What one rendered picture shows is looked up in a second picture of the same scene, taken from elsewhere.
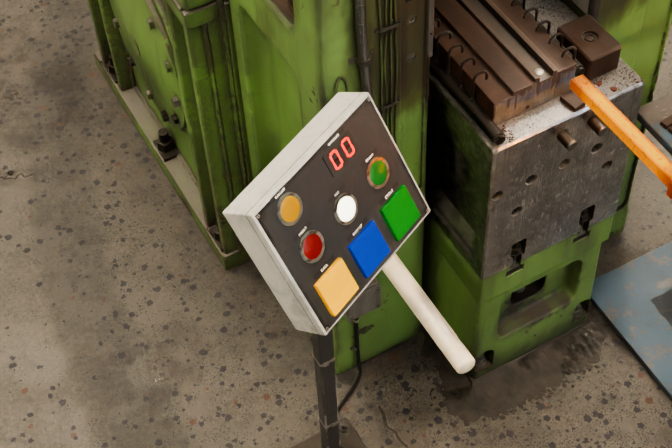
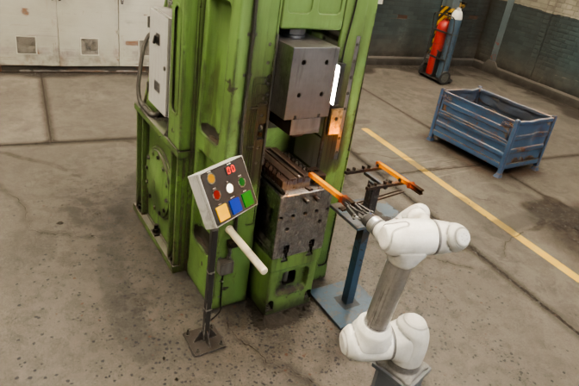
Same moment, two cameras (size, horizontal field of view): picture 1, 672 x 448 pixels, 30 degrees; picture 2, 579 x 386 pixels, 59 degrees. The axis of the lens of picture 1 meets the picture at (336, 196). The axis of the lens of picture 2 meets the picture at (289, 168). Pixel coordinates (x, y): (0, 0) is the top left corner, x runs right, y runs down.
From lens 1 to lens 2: 1.03 m
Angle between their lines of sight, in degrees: 26
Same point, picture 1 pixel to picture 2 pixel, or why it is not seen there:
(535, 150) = (295, 202)
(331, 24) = (231, 138)
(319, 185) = (221, 176)
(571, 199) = (306, 232)
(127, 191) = (137, 245)
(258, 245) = (198, 189)
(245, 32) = (198, 161)
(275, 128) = not seen: hidden behind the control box
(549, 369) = (294, 315)
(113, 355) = (121, 295)
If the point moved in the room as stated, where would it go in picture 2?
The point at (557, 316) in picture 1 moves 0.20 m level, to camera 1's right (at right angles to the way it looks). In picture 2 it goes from (298, 294) to (327, 295)
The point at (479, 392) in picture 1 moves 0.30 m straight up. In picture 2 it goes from (266, 320) to (271, 283)
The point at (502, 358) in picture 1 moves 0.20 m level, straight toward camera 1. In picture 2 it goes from (276, 308) to (270, 329)
